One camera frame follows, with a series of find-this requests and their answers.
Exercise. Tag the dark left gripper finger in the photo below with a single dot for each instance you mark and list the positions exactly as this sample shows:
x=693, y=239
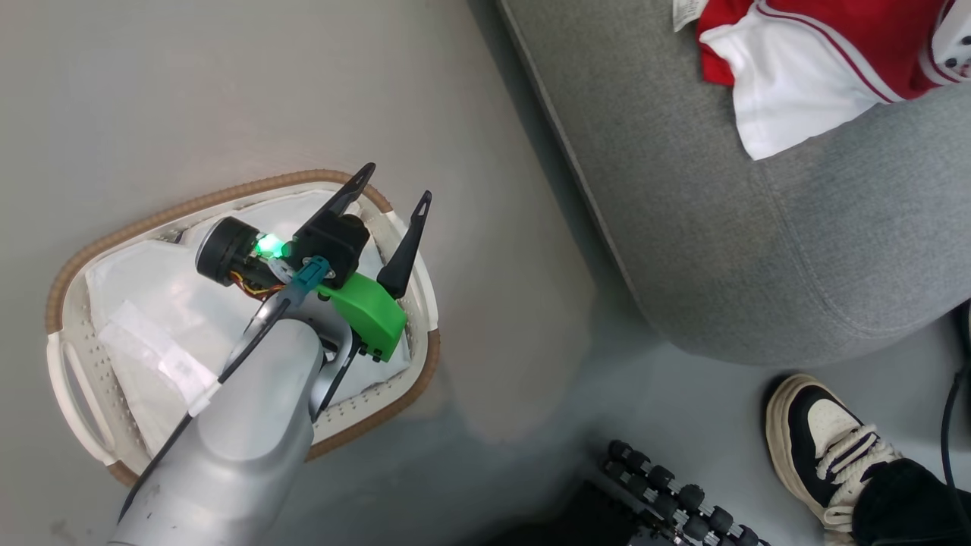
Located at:
x=406, y=250
x=345, y=193

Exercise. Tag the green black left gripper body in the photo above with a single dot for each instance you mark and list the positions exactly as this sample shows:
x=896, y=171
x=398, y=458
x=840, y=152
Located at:
x=364, y=311

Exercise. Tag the red and white sports jersey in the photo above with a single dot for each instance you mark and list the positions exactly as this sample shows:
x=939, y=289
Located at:
x=804, y=68

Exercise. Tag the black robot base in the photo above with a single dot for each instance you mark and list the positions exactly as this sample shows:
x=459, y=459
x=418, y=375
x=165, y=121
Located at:
x=561, y=523

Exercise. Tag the white cloth basket liner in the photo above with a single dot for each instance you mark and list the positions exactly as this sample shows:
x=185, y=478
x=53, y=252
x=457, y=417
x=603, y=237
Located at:
x=152, y=280

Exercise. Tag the white plastic laundry basket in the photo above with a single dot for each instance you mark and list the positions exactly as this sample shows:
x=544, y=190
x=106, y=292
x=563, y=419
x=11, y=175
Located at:
x=68, y=379

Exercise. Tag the white tape strip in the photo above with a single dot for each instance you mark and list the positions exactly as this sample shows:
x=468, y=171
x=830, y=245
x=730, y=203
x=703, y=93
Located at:
x=163, y=353

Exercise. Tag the grey fabric sofa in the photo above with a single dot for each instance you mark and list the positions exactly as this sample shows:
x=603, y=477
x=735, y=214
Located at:
x=758, y=227

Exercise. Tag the black roller wheel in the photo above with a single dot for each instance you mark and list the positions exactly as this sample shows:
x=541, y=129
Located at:
x=683, y=497

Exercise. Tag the white and black sneaker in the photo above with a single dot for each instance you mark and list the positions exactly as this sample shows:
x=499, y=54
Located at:
x=827, y=447

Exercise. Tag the black trouser leg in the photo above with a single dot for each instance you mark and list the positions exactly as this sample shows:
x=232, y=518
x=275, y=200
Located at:
x=910, y=508

